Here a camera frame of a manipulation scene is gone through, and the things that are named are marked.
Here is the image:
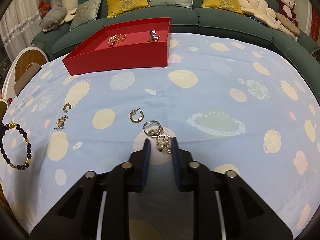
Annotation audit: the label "silver ring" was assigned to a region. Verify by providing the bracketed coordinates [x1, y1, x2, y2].
[142, 120, 161, 136]

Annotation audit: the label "gold hoop earring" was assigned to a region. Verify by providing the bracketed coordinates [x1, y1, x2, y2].
[129, 108, 144, 124]

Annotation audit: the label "silver wristwatch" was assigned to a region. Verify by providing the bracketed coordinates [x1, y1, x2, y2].
[148, 29, 160, 42]

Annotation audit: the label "gold bangle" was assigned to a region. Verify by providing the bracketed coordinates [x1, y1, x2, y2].
[113, 34, 126, 43]

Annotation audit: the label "black bead bracelet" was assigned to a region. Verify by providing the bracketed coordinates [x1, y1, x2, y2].
[0, 121, 33, 171]

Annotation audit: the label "blue patterned tablecloth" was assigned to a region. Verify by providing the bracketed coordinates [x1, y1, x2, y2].
[1, 34, 319, 236]

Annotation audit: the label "small gold c earring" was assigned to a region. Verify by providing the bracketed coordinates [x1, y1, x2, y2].
[63, 103, 72, 113]

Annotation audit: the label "red tray box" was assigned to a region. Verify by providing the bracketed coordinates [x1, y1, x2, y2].
[62, 17, 171, 75]

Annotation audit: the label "brown cardboard piece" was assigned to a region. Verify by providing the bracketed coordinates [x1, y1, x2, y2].
[14, 63, 42, 96]

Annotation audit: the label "teal sectional sofa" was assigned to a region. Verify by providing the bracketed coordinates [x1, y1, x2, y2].
[31, 0, 319, 87]

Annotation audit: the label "small mouse ear mirror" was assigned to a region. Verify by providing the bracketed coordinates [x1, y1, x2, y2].
[0, 98, 12, 121]

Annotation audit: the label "grey-blue cushion left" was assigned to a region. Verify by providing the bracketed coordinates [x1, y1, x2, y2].
[69, 0, 101, 31]

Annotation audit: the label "white round wooden device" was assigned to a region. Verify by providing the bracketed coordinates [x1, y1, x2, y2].
[2, 46, 48, 99]

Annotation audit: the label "yellow cushion left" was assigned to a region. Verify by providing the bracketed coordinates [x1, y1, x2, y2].
[106, 0, 150, 18]

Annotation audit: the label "grey pig plush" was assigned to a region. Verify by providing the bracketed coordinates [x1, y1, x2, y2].
[40, 5, 67, 33]

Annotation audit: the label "white flower cushion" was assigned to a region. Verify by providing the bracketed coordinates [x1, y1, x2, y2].
[238, 0, 282, 29]

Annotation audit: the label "round beige cushion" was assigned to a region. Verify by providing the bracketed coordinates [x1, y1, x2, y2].
[276, 13, 300, 36]

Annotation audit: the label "red tassel ornament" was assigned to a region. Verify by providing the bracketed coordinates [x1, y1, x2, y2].
[38, 1, 51, 18]

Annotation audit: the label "white sheer curtain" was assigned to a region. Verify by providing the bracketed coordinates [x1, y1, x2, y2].
[1, 0, 41, 61]

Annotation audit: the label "red monkey plush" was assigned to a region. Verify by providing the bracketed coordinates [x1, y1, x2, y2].
[276, 0, 298, 26]

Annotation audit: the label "red wall banner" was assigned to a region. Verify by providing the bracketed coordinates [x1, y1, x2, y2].
[309, 8, 320, 42]

